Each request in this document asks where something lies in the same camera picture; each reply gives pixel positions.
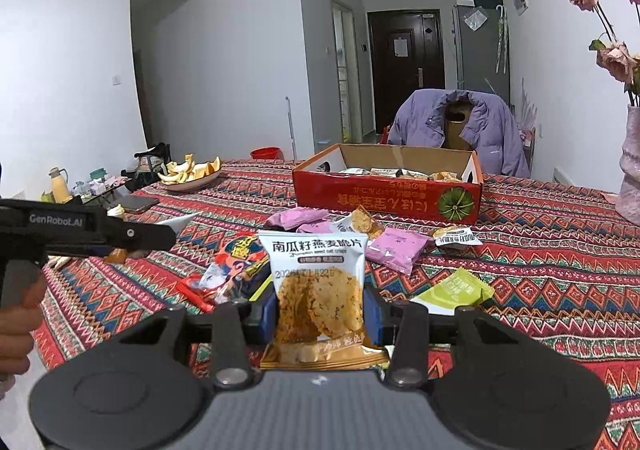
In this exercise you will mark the pink ceramic vase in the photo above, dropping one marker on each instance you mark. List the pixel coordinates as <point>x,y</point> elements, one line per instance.
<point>631,169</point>

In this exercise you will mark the bowl of fruit peels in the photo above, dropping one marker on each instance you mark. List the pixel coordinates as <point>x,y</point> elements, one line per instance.
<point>187,169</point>

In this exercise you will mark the grey refrigerator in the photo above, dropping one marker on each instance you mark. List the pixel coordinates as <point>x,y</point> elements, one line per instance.
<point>475,64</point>

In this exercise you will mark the clear plastic bag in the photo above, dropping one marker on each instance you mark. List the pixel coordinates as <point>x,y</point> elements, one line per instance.
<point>475,19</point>

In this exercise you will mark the brown oval plate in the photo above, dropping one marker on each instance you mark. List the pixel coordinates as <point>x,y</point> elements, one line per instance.
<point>192,186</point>

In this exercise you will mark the person's left hand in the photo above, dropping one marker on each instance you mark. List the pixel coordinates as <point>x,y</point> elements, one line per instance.
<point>15,335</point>

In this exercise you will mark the white folded umbrella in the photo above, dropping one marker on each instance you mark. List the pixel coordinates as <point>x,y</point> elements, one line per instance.
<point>501,39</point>

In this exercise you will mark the white mop pole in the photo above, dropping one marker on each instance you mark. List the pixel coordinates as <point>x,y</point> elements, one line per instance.
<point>290,129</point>

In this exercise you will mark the dried pink roses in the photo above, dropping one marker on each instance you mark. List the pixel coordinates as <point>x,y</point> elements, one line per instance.
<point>617,60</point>

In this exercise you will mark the brown chair back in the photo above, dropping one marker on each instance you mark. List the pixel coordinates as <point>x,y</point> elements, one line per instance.
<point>457,134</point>

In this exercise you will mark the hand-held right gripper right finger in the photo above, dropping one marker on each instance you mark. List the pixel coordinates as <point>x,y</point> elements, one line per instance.
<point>372,317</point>

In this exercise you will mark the purple puffer jacket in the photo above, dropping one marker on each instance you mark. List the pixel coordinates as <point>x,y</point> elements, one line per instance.
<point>495,139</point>

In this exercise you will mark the red cardboard box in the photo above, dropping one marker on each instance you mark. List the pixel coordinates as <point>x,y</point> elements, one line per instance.
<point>380,202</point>

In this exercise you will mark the dark entrance door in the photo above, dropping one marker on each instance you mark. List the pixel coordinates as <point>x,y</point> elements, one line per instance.
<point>425,59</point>

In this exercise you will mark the white cookie snack packet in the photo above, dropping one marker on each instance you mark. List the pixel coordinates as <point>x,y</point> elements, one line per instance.
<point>315,300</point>

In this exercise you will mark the yellow thermos jug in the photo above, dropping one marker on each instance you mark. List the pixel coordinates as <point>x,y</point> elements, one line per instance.
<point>60,187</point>

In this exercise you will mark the pile of mixed snack bags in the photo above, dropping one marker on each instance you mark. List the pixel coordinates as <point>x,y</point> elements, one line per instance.
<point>397,247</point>

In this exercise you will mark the red bucket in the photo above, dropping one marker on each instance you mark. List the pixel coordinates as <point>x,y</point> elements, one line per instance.
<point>265,153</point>

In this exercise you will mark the glass interior door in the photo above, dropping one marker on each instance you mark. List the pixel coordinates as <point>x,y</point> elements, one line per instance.
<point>345,74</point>

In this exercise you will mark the low black side table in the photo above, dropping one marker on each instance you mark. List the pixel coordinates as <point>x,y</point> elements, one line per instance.
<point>105,190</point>

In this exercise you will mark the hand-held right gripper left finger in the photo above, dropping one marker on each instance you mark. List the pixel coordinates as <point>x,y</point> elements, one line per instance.
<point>265,325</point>

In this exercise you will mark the white paper notice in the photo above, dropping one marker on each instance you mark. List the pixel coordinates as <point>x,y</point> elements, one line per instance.
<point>400,47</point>

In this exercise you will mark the cream cloth gloves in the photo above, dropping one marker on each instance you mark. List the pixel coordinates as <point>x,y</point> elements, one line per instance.
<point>59,262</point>

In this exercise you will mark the black smartphone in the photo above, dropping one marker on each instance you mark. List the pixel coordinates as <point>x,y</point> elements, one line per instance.
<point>137,203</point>

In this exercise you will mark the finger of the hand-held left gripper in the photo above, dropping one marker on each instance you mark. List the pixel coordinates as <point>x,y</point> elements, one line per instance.
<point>145,235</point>

